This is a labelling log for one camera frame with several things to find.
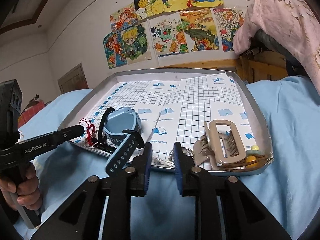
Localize red string bead bracelet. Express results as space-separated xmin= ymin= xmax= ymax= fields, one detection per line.
xmin=79 ymin=118 xmax=99 ymax=147

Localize small silver ring pair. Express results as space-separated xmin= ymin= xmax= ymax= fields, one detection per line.
xmin=168 ymin=147 xmax=198 ymax=165

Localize brown cord yellow bead tie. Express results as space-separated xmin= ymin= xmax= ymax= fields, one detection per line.
xmin=220 ymin=145 xmax=268 ymax=172

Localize red doodle drawing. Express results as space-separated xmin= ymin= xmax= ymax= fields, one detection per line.
xmin=213 ymin=8 xmax=245 ymax=52

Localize black braided hair tie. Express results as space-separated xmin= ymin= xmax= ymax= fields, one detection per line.
xmin=93 ymin=106 xmax=118 ymax=153

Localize grey shallow box tray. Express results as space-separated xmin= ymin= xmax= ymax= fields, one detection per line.
xmin=60 ymin=68 xmax=274 ymax=176

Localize grid paper sheet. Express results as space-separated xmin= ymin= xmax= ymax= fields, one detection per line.
xmin=75 ymin=73 xmax=256 ymax=167

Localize mermaid girl drawing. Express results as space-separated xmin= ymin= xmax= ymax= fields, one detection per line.
xmin=110 ymin=2 xmax=138 ymax=33

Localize left hand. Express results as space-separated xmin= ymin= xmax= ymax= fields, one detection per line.
xmin=1 ymin=163 xmax=43 ymax=211

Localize brown wall cabinet door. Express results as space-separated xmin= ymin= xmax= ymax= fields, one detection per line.
xmin=57 ymin=63 xmax=88 ymax=94

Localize red checked cloth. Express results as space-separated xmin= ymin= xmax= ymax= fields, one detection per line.
xmin=18 ymin=100 xmax=45 ymax=128

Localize blond boy drawing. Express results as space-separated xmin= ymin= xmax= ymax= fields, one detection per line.
xmin=120 ymin=23 xmax=152 ymax=64

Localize wooden bed rail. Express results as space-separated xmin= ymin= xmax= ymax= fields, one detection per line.
xmin=162 ymin=56 xmax=288 ymax=83

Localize pink floral quilt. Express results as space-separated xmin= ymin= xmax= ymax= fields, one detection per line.
xmin=233 ymin=0 xmax=319 ymax=91

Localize orange landscape drawing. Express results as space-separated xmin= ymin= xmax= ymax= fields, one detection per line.
xmin=180 ymin=8 xmax=220 ymax=51

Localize fruit cup drawing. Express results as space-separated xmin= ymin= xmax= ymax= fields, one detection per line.
xmin=150 ymin=12 xmax=189 ymax=57

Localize beige claw hair clip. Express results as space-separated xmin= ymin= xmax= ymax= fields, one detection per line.
xmin=193 ymin=119 xmax=246 ymax=171

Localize light blue bed sheet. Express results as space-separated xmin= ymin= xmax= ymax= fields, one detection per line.
xmin=13 ymin=76 xmax=320 ymax=240

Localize anime girl drawing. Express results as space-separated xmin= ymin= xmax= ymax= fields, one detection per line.
xmin=103 ymin=33 xmax=127 ymax=69

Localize yellow moon drawing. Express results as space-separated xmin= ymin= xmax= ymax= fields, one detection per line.
xmin=133 ymin=0 xmax=164 ymax=21

